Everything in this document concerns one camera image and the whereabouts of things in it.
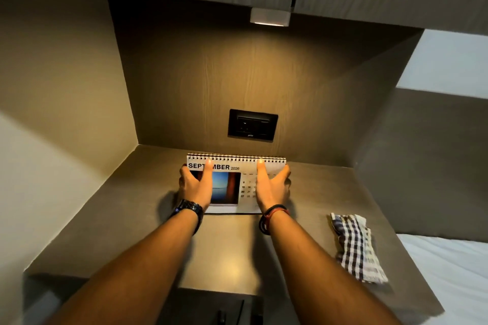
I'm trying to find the person's right hand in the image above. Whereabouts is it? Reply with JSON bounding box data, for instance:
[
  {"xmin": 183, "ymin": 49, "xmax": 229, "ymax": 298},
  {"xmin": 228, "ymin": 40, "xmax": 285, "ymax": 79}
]
[{"xmin": 255, "ymin": 159, "xmax": 293, "ymax": 214}]

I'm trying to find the white spiral desk calendar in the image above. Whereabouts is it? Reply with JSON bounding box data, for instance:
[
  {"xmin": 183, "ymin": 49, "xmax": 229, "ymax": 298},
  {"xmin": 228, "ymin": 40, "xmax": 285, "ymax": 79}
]
[{"xmin": 186, "ymin": 153, "xmax": 287, "ymax": 215}]

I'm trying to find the dark drawer unit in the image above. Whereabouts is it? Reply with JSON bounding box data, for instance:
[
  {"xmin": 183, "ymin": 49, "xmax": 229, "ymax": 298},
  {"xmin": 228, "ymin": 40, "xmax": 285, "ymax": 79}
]
[{"xmin": 156, "ymin": 288, "xmax": 264, "ymax": 325}]

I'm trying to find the black wall socket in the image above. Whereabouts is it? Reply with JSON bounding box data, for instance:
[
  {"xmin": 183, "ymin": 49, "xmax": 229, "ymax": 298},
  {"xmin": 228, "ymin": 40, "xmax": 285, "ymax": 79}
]
[{"xmin": 227, "ymin": 108, "xmax": 279, "ymax": 142}]

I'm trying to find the under-cabinet light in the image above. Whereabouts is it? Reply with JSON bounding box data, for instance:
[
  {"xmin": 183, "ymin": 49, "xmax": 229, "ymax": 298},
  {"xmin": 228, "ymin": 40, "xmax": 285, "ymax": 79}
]
[{"xmin": 250, "ymin": 7, "xmax": 291, "ymax": 27}]

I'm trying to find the person's left hand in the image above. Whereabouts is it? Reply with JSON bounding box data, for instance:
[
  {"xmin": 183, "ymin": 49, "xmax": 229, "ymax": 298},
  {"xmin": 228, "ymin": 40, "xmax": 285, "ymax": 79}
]
[{"xmin": 178, "ymin": 159, "xmax": 214, "ymax": 211}]

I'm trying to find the person's right forearm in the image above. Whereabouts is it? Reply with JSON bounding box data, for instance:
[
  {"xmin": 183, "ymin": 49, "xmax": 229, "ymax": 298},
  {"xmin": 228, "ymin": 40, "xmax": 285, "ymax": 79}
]
[{"xmin": 264, "ymin": 210, "xmax": 403, "ymax": 325}]

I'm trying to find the red thread bracelet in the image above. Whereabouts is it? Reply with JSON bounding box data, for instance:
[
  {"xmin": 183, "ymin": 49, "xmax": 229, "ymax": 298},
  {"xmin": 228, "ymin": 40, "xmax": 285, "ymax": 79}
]
[{"xmin": 264, "ymin": 207, "xmax": 291, "ymax": 232}]

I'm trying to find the white bed mattress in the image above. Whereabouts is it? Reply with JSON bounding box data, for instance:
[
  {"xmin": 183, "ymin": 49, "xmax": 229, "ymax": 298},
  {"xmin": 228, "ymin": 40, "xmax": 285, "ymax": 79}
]
[{"xmin": 396, "ymin": 233, "xmax": 488, "ymax": 325}]

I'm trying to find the person's left forearm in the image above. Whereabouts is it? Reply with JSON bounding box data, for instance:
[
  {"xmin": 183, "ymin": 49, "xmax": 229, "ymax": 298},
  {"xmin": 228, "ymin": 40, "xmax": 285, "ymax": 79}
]
[{"xmin": 45, "ymin": 207, "xmax": 202, "ymax": 325}]

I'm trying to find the black wrist band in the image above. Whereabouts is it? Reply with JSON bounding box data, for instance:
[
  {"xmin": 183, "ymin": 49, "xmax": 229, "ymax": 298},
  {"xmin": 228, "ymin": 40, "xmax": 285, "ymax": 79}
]
[{"xmin": 258, "ymin": 204, "xmax": 289, "ymax": 236}]

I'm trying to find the checked folded cloth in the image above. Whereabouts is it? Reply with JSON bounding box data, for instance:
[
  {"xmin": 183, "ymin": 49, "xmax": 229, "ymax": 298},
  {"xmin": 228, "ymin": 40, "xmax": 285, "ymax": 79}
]
[{"xmin": 330, "ymin": 213, "xmax": 389, "ymax": 284}]

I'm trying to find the black wristwatch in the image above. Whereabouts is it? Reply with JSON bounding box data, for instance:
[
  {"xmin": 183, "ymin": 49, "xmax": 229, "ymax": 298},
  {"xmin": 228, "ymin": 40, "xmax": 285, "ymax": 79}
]
[{"xmin": 169, "ymin": 199, "xmax": 205, "ymax": 236}]

